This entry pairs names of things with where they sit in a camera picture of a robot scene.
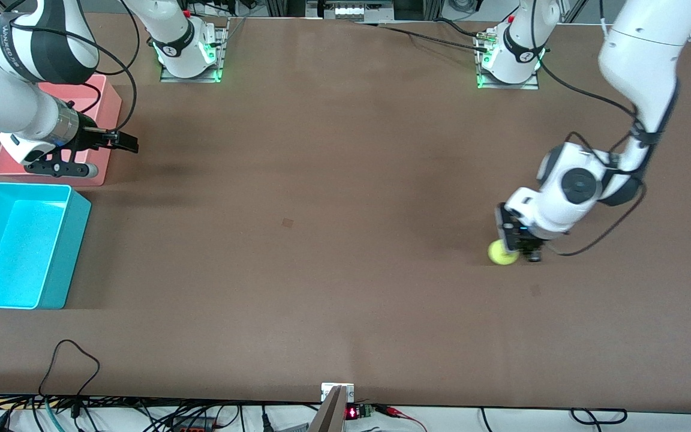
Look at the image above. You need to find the yellow-green tennis ball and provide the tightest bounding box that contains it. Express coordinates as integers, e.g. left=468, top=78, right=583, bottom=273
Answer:
left=488, top=240, right=520, bottom=266

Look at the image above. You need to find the pink plastic bin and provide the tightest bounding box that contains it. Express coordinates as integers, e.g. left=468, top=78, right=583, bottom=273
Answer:
left=0, top=74, right=122, bottom=187

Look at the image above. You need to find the blue plastic bin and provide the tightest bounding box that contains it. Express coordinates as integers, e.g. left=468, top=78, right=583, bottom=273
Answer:
left=0, top=182, right=92, bottom=310

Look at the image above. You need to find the metal equipment rack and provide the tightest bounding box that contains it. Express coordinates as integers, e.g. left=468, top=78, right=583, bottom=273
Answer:
left=307, top=0, right=394, bottom=20

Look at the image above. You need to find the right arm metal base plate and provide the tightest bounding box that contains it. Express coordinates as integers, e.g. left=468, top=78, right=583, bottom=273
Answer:
left=160, top=17, right=229, bottom=83

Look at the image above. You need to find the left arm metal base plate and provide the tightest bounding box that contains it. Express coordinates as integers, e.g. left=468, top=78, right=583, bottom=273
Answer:
left=476, top=30, right=541, bottom=91

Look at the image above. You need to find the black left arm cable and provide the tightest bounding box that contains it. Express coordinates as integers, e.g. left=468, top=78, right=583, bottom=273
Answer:
left=540, top=60, right=649, bottom=257

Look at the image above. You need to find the flat black cable loop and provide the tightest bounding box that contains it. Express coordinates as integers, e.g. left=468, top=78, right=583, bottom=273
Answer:
left=570, top=408, right=628, bottom=425

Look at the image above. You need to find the thin black looped cable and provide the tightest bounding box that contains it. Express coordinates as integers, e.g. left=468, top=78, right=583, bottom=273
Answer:
left=38, top=339, right=101, bottom=418

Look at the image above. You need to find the red clip lead cable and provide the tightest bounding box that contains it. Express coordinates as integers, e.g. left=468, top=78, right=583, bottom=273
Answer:
left=374, top=404, right=429, bottom=432

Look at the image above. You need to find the short black table cable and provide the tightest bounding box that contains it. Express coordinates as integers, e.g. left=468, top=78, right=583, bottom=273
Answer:
left=435, top=18, right=481, bottom=38

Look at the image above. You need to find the long black table cable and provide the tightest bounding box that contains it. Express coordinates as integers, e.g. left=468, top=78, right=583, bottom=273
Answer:
left=351, top=21, right=490, bottom=53

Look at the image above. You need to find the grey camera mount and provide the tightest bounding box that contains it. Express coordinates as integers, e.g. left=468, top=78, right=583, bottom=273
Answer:
left=308, top=383, right=355, bottom=432

